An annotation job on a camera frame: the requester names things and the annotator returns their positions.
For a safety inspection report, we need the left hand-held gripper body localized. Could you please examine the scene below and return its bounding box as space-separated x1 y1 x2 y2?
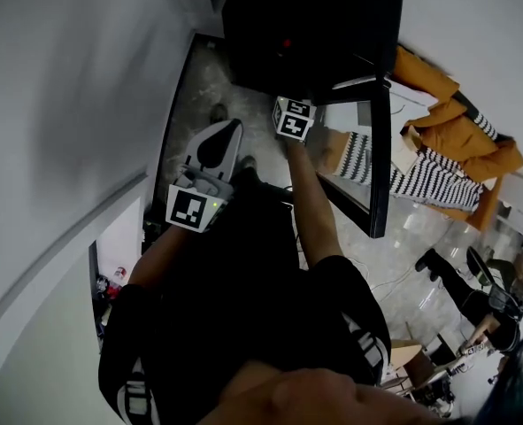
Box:
165 165 235 234

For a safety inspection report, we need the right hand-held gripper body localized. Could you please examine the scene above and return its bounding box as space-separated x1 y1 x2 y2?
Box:
272 97 318 143

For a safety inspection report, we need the black cabinet with glass door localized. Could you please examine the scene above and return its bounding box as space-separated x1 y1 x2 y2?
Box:
220 0 406 239

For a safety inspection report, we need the person's right forearm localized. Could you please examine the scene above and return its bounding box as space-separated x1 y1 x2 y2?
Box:
284 139 347 270

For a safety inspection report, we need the person's left forearm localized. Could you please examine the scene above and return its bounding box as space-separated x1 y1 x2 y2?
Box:
127 226 188 288

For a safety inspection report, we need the black box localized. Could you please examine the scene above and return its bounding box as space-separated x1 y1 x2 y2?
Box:
142 220 163 243

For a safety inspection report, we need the white table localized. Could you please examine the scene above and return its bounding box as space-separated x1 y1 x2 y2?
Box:
94 196 146 292

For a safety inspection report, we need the person's black shirt torso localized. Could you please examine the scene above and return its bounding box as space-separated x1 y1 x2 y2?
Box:
97 168 393 425

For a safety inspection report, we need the white paper sheet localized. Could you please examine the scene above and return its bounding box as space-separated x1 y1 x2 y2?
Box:
388 81 440 120

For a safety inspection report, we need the black white striped blanket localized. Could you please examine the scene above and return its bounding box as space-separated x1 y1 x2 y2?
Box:
333 130 484 215

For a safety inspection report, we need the orange sofa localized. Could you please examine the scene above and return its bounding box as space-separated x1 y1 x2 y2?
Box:
391 44 523 234

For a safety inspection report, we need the black white striped pillow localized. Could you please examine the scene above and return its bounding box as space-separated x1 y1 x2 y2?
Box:
464 103 502 144

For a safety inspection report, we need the person's face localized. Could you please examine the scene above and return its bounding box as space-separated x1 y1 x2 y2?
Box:
194 359 443 425

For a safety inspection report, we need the black office chair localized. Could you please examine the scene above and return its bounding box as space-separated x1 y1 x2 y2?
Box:
465 244 496 288

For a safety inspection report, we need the white storage furniture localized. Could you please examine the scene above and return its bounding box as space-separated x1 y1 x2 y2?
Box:
494 172 523 239

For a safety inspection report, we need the wooden board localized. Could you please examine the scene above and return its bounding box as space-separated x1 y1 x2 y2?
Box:
388 337 427 372

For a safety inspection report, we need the white cable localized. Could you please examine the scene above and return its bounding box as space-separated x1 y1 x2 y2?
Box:
348 253 444 294

